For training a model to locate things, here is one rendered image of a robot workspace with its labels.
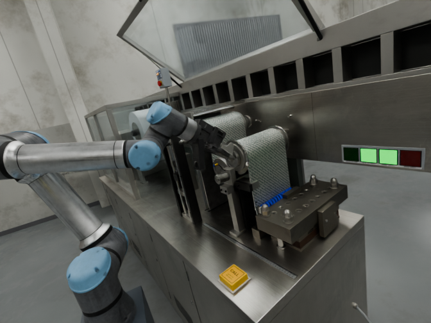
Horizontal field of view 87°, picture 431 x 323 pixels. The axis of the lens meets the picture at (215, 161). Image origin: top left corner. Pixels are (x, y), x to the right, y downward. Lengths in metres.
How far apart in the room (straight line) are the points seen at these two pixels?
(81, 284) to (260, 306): 0.50
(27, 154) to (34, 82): 4.27
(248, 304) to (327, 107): 0.76
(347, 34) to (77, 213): 1.07
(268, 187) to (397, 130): 0.48
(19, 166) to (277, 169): 0.87
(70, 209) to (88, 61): 4.17
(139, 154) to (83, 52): 4.38
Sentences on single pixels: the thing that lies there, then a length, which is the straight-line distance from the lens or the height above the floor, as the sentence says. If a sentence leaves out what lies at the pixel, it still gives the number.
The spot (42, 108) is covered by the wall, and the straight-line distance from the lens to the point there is 4.91.
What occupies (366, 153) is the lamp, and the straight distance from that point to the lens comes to 1.00.
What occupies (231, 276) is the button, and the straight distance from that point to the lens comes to 0.85.
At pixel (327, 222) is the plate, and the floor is 0.96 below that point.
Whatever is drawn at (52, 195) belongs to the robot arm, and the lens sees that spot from 0.86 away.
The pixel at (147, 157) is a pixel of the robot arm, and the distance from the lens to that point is 0.59.
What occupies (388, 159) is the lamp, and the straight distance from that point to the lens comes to 0.98.
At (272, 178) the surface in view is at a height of 1.12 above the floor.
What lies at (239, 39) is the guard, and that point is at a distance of 1.23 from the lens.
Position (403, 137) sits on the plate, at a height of 1.25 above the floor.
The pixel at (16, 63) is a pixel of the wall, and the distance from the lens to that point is 5.04.
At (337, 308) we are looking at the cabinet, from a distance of 1.18.
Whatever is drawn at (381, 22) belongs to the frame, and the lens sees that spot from 0.95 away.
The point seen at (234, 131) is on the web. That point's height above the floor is 1.32.
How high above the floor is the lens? 1.50
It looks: 15 degrees down
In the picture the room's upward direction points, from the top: 12 degrees counter-clockwise
